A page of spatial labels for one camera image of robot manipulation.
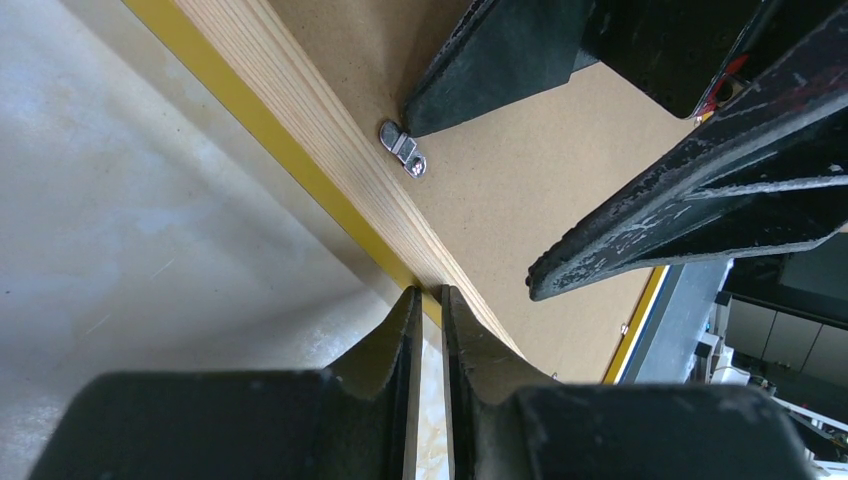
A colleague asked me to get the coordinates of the small metal frame clip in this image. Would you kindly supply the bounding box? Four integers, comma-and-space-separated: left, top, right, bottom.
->
378, 120, 427, 179

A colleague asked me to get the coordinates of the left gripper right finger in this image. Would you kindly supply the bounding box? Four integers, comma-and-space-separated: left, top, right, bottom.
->
440, 286, 814, 479

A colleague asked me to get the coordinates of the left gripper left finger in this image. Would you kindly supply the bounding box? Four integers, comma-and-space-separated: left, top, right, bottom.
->
30, 287, 423, 479

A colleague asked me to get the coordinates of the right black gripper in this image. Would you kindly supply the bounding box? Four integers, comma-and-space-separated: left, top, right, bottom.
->
404, 0, 847, 301

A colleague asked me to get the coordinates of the yellow wooden photo frame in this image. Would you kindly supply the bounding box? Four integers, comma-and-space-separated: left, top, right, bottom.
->
119, 0, 670, 387

